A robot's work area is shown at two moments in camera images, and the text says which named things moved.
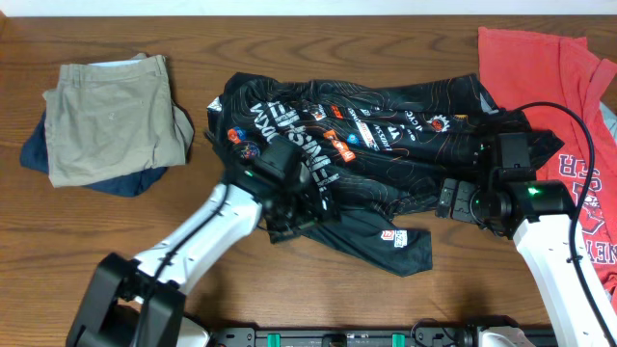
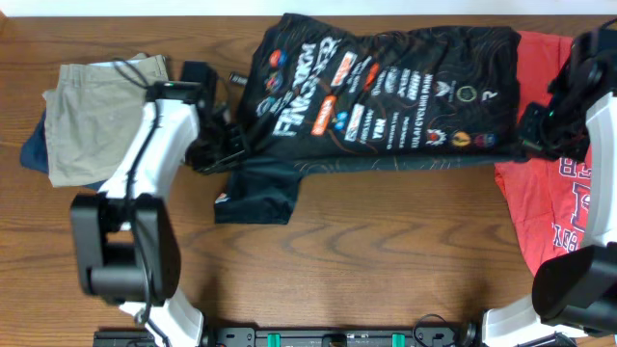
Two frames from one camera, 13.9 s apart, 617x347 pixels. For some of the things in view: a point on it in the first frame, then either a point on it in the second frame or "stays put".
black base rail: x=349 y=336 stays put
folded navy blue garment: x=36 y=155 stays put
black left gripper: x=293 y=218 → x=236 y=145
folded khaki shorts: x=110 y=121 stays put
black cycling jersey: x=361 y=159 → x=324 y=94
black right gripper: x=453 y=203 → x=532 y=125
